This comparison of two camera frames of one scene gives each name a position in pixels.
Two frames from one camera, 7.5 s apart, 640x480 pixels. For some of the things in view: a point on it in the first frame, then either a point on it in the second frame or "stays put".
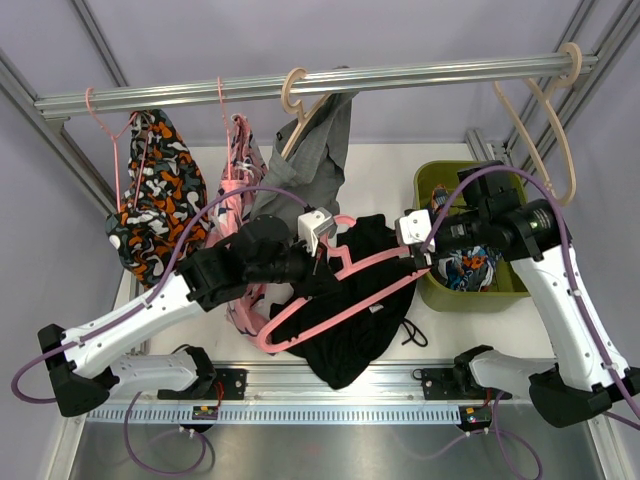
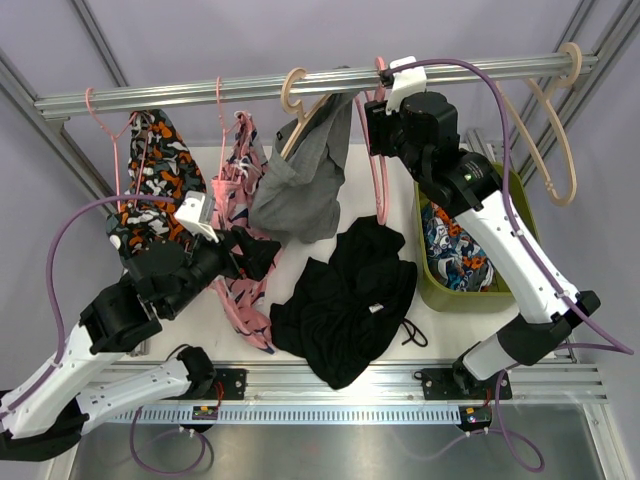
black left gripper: x=321 y=279 -> x=256 y=254
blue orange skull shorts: x=469 y=268 stays put
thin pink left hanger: x=114 y=137 stays put
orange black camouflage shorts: x=166 y=193 stays put
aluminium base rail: x=392 y=385 stays put
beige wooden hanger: x=570 y=60 stays put
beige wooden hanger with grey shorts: x=296 y=108 stays put
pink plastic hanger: x=347 y=269 -> x=361 y=103
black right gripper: x=421 y=262 -> x=379 y=124
